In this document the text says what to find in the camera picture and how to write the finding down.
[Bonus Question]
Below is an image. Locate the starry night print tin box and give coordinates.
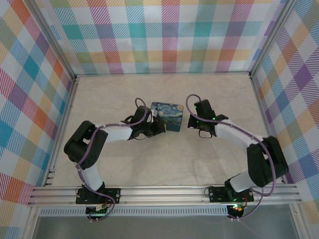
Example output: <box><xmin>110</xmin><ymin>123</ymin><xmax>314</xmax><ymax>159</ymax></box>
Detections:
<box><xmin>150</xmin><ymin>101</ymin><xmax>184</xmax><ymax>133</ymax></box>

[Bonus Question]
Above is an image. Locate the aluminium frame post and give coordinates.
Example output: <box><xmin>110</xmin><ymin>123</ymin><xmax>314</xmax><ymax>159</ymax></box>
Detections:
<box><xmin>248</xmin><ymin>0</ymin><xmax>299</xmax><ymax>78</ymax></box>
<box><xmin>29</xmin><ymin>0</ymin><xmax>77</xmax><ymax>78</ymax></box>

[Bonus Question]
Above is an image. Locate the slotted grey cable duct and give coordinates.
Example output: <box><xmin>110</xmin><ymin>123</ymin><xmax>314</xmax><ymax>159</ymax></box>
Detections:
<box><xmin>39</xmin><ymin>208</ymin><xmax>229</xmax><ymax>217</ymax></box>

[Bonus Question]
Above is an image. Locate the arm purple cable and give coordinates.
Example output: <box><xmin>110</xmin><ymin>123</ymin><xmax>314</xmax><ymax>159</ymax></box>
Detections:
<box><xmin>76</xmin><ymin>98</ymin><xmax>148</xmax><ymax>222</ymax></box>
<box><xmin>186</xmin><ymin>94</ymin><xmax>277</xmax><ymax>221</ymax></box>

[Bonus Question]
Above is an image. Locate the grey metal plate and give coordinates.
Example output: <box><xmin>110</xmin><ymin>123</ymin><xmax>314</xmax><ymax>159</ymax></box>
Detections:
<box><xmin>31</xmin><ymin>215</ymin><xmax>299</xmax><ymax>239</ymax></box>

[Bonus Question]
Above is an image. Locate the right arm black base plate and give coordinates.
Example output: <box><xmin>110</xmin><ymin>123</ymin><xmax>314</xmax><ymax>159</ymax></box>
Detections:
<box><xmin>207</xmin><ymin>185</ymin><xmax>255</xmax><ymax>203</ymax></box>

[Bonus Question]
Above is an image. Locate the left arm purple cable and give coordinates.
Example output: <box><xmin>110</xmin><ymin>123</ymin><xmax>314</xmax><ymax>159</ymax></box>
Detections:
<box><xmin>76</xmin><ymin>98</ymin><xmax>148</xmax><ymax>222</ymax></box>

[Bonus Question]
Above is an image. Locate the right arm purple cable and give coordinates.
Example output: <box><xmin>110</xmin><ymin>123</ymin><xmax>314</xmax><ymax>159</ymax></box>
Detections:
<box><xmin>186</xmin><ymin>94</ymin><xmax>277</xmax><ymax>221</ymax></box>

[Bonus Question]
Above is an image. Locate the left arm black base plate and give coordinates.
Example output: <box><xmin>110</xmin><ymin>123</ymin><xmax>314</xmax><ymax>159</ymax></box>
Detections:
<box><xmin>75</xmin><ymin>188</ymin><xmax>121</xmax><ymax>205</ymax></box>

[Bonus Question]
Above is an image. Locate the aluminium frame bar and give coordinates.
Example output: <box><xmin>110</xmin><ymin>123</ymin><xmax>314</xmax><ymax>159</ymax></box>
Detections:
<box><xmin>42</xmin><ymin>76</ymin><xmax>80</xmax><ymax>187</ymax></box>
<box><xmin>249</xmin><ymin>74</ymin><xmax>288</xmax><ymax>184</ymax></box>

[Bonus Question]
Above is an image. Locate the aluminium mounting rail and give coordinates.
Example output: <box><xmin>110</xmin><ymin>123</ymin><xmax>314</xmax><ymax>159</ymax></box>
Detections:
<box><xmin>26</xmin><ymin>183</ymin><xmax>303</xmax><ymax>208</ymax></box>

